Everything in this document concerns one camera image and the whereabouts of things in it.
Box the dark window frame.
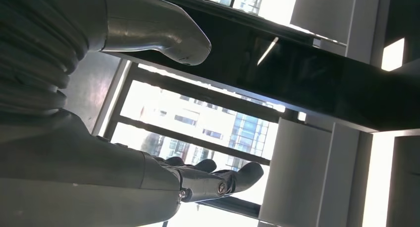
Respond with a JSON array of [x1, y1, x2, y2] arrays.
[[98, 0, 286, 220]]

